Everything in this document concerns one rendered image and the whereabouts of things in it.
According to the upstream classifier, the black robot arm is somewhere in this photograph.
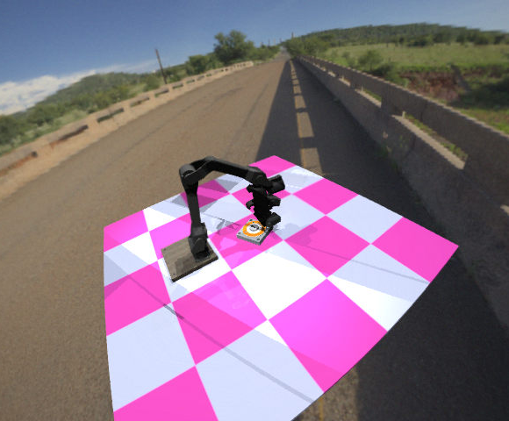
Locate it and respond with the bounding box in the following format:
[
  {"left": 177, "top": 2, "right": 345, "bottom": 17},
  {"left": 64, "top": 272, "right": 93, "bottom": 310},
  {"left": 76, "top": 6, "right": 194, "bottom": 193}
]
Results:
[{"left": 179, "top": 155, "right": 285, "bottom": 262}]

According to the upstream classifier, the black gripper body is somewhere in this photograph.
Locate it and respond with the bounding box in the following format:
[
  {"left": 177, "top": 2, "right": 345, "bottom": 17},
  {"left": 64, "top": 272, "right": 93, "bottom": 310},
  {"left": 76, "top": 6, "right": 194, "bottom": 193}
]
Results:
[{"left": 246, "top": 197, "right": 281, "bottom": 227}]

